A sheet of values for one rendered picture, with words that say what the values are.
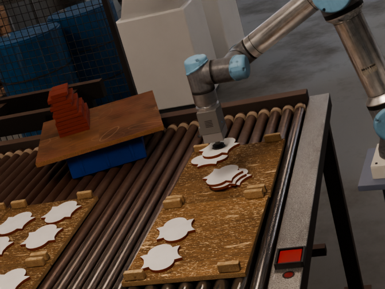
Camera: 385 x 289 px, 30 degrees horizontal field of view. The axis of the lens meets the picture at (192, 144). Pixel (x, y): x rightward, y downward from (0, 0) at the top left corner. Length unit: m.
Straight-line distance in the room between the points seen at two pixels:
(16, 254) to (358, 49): 1.22
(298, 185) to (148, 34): 3.80
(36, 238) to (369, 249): 1.79
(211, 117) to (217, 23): 4.61
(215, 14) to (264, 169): 4.51
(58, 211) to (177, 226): 0.53
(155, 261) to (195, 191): 0.42
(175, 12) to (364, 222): 2.67
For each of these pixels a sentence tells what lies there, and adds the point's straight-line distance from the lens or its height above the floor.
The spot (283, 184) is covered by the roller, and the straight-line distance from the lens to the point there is 2.29.
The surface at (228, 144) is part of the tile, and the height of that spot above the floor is 1.06.
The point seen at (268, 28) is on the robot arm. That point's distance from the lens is 2.24.
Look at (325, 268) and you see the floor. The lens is 3.53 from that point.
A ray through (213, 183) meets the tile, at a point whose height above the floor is 0.97.
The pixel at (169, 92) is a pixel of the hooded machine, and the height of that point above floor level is 0.20.
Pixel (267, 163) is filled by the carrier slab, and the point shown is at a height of 0.94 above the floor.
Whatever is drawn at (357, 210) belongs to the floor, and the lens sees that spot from 3.95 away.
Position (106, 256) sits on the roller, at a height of 0.92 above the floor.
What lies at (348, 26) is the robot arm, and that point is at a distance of 2.07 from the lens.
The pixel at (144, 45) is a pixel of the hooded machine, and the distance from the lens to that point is 5.95.
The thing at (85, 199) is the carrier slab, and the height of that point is 0.94.
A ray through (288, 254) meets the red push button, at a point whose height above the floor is 0.93.
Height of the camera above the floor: 1.92
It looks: 21 degrees down
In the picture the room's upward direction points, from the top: 16 degrees counter-clockwise
